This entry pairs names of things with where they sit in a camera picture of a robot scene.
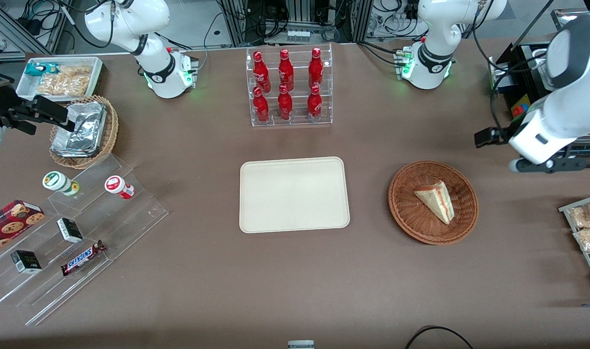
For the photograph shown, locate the teal snack packet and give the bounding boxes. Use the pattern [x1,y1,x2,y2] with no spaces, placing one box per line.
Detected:
[24,63,59,78]

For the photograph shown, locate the clear bag of chips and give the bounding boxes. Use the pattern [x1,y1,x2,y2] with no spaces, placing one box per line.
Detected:
[35,65,93,97]

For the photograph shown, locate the clear acrylic bottle rack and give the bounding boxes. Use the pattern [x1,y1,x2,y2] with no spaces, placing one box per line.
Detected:
[245,43,333,128]

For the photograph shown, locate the silver foil packs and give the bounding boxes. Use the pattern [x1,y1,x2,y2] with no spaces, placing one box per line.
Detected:
[51,101,107,158]

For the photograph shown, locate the red plaid cookie box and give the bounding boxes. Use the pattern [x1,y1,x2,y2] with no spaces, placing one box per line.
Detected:
[0,199,46,258]

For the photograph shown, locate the beige plastic tray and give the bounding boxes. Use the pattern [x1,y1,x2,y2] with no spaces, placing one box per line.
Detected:
[239,156,351,234]

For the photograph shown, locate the brown wicker basket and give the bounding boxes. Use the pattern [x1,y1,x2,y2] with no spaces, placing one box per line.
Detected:
[388,160,479,245]

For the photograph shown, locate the black food warmer appliance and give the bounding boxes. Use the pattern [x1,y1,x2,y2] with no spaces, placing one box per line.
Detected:
[489,9,590,159]

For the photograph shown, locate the snickers chocolate bar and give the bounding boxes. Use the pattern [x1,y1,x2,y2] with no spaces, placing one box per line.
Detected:
[61,240,107,277]

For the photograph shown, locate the black cable loop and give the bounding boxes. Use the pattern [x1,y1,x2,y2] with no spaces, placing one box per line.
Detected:
[404,325,475,349]

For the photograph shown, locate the white rectangular bin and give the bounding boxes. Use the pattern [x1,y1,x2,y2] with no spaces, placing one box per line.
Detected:
[16,56,105,102]

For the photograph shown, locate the green capped small bottle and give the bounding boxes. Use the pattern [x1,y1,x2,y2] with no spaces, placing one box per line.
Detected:
[42,171,80,197]

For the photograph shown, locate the small black carton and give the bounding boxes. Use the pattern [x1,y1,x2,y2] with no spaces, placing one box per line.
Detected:
[56,218,84,244]
[10,250,43,275]

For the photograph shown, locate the red cola bottle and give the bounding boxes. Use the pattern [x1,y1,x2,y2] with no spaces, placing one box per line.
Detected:
[252,50,272,94]
[278,48,295,93]
[277,84,294,121]
[308,47,324,90]
[307,85,323,122]
[252,86,270,124]

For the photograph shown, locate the red capped small bottle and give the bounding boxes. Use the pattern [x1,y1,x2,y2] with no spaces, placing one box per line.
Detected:
[104,175,135,200]

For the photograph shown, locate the light wicker basket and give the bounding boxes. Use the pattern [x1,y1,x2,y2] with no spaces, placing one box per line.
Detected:
[49,95,119,170]

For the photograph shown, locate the triangular sandwich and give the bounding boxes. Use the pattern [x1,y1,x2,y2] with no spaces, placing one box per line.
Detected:
[414,180,456,225]

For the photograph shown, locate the metal wire rack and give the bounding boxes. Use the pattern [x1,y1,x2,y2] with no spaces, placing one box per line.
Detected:
[559,192,590,297]

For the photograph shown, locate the clear acrylic stepped shelf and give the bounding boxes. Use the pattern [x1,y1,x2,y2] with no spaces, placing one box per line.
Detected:
[0,154,170,326]

